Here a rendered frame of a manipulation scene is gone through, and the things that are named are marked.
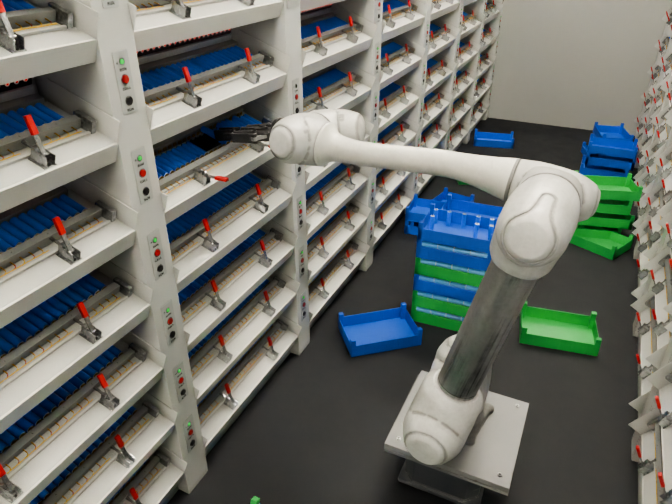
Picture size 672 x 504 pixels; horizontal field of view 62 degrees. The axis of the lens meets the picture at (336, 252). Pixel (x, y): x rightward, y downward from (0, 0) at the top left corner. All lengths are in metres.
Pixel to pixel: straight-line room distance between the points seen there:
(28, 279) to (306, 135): 0.62
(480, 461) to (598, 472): 0.51
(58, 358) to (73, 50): 0.61
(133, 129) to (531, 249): 0.83
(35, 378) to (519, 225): 0.98
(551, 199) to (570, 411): 1.23
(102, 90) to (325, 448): 1.29
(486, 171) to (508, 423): 0.81
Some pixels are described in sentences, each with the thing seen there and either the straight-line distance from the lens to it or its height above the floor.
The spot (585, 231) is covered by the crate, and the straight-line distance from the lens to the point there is 3.37.
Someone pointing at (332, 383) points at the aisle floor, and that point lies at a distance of 2.16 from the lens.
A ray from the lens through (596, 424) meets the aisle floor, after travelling 2.21.
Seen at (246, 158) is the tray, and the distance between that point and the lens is 1.65.
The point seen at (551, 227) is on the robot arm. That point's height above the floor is 1.02.
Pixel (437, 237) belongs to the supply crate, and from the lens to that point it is 2.24.
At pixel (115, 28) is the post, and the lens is 1.23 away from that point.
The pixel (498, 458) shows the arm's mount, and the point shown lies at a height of 0.23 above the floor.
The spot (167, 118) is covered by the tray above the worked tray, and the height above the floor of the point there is 1.11.
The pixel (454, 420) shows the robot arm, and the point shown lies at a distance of 1.41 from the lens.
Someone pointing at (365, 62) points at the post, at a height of 1.00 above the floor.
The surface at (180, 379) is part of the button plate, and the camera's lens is 1.60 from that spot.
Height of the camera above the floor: 1.48
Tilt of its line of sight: 30 degrees down
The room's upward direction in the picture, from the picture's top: straight up
